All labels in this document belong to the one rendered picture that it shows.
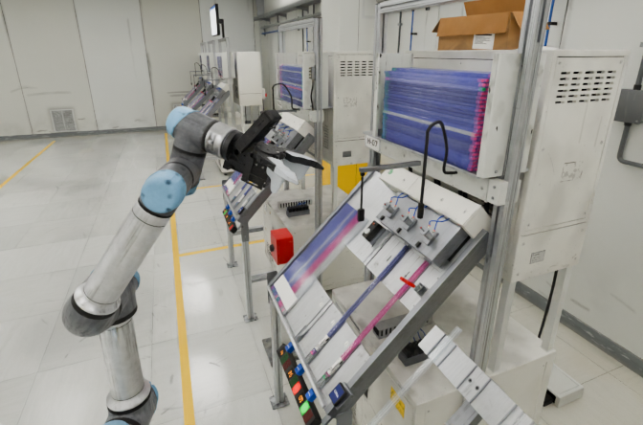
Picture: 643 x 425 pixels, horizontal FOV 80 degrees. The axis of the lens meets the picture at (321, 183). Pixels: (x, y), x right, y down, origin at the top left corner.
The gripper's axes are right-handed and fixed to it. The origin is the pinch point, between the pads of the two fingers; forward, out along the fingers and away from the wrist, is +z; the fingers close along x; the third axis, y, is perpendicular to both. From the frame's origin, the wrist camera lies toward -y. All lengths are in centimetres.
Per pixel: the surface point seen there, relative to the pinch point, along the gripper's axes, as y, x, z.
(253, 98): 78, -417, -236
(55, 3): 78, -519, -752
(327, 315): 62, -43, 10
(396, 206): 19, -61, 16
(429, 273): 28, -41, 34
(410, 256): 30, -50, 27
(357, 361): 58, -26, 26
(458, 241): 16, -43, 38
